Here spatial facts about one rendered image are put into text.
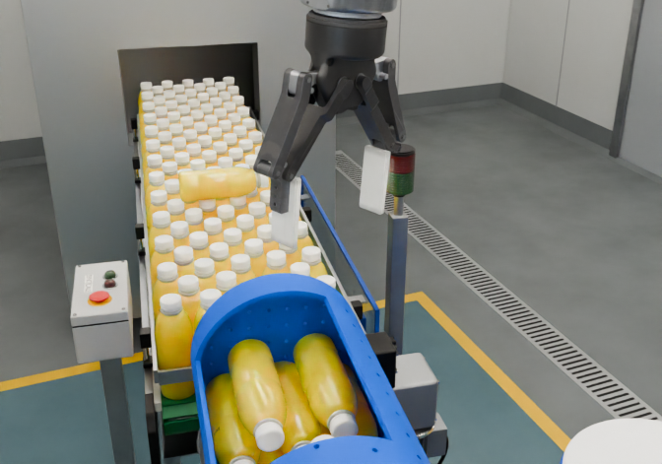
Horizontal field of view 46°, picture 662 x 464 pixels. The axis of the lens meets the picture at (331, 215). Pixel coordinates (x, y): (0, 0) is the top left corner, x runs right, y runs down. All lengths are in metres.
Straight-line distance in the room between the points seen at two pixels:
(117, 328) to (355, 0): 0.93
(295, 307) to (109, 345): 0.38
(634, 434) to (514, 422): 1.66
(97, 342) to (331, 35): 0.93
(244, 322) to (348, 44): 0.68
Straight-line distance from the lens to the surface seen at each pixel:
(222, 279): 1.52
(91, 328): 1.48
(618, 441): 1.31
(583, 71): 5.78
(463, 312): 3.54
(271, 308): 1.29
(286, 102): 0.71
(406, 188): 1.73
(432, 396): 1.68
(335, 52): 0.71
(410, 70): 6.12
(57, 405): 3.13
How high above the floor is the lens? 1.85
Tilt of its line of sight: 25 degrees down
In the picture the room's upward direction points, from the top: straight up
